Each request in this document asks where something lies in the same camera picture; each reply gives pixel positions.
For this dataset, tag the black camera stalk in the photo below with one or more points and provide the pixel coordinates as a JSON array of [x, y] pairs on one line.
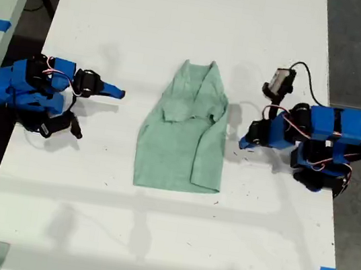
[[274, 106]]

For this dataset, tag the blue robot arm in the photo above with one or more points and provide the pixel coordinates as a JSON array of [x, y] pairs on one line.
[[348, 126], [1, 84]]

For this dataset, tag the black camera box with label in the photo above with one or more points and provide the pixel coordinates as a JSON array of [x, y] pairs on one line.
[[53, 127]]

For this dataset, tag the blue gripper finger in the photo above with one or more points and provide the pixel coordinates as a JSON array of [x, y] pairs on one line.
[[112, 88], [247, 141], [112, 94], [248, 146]]

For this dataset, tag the silver and black camera box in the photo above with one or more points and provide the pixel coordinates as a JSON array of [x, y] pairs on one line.
[[279, 83]]

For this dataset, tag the pale green T-shirt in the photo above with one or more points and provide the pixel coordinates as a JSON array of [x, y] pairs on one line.
[[178, 148]]

